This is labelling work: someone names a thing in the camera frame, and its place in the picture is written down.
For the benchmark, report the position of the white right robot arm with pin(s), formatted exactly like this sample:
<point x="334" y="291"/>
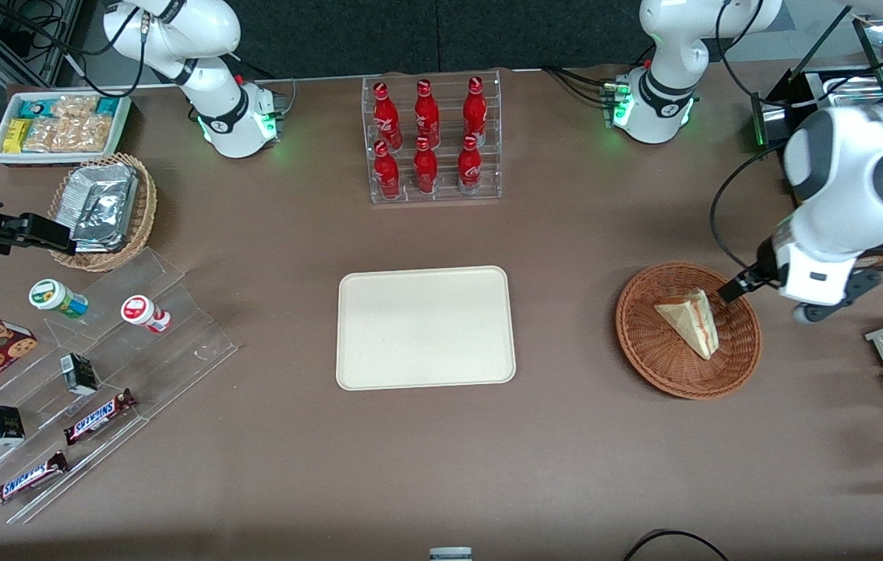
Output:
<point x="215" y="117"/>

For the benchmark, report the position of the yellow snack pack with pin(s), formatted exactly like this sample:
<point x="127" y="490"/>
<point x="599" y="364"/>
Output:
<point x="16" y="135"/>

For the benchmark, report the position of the clear acrylic bottle rack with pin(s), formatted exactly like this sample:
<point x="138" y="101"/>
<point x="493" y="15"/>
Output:
<point x="449" y="195"/>

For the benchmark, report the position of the clear acrylic stepped display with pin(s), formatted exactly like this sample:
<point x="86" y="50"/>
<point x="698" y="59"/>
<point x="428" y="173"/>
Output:
<point x="168" y="351"/>

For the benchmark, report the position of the Snickers chocolate bar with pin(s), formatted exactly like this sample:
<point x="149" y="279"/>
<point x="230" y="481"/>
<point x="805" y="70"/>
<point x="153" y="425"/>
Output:
<point x="98" y="417"/>
<point x="26" y="480"/>

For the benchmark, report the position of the silver foil packet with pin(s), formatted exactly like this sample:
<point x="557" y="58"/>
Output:
<point x="102" y="226"/>
<point x="98" y="183"/>

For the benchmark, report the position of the clear bag of nuts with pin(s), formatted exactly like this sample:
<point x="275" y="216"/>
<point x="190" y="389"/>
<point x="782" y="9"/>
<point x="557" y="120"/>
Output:
<point x="83" y="134"/>
<point x="75" y="107"/>
<point x="40" y="134"/>

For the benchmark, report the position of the black food warmer cabinet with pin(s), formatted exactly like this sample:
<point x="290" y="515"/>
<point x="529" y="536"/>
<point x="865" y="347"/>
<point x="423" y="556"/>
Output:
<point x="772" y="117"/>

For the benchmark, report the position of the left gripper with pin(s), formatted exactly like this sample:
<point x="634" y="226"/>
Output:
<point x="757" y="274"/>

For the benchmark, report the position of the brown wicker basket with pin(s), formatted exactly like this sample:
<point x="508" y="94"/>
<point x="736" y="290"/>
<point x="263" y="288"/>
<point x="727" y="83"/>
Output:
<point x="667" y="362"/>

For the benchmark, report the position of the red lid cup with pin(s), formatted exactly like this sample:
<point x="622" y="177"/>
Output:
<point x="141" y="312"/>

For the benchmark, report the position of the black metal frame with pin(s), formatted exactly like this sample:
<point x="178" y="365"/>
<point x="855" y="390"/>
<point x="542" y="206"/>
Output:
<point x="36" y="39"/>

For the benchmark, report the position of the light wicker basket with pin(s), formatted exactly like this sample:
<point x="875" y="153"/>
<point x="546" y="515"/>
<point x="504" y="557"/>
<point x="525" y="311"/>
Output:
<point x="141" y="218"/>

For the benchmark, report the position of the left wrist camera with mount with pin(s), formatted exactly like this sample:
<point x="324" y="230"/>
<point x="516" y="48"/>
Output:
<point x="850" y="292"/>

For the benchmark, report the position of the cream plastic tray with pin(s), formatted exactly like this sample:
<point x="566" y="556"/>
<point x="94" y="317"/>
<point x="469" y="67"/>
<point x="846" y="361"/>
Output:
<point x="425" y="327"/>

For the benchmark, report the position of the triangle sandwich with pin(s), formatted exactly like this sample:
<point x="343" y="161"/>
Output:
<point x="692" y="321"/>

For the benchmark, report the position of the teal snack pack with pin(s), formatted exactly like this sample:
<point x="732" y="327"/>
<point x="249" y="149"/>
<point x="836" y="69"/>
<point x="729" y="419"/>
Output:
<point x="36" y="107"/>

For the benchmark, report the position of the red cola bottle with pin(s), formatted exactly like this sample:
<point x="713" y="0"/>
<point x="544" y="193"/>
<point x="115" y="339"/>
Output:
<point x="470" y="167"/>
<point x="386" y="117"/>
<point x="386" y="173"/>
<point x="425" y="170"/>
<point x="426" y="115"/>
<point x="475" y="113"/>

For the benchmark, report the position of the white rectangular snack tray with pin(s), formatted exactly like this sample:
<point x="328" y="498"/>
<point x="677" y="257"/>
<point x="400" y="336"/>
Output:
<point x="59" y="157"/>

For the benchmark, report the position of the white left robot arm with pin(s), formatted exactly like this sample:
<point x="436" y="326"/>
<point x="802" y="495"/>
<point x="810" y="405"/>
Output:
<point x="846" y="179"/>

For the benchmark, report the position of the green lid cup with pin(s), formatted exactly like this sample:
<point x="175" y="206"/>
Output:
<point x="55" y="298"/>

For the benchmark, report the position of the steel warmer pan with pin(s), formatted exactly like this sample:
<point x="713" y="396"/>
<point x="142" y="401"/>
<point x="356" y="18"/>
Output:
<point x="858" y="89"/>

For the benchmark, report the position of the small black carton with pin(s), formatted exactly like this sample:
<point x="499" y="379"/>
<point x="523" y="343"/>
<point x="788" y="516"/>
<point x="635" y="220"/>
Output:
<point x="79" y="374"/>
<point x="3" y="425"/>

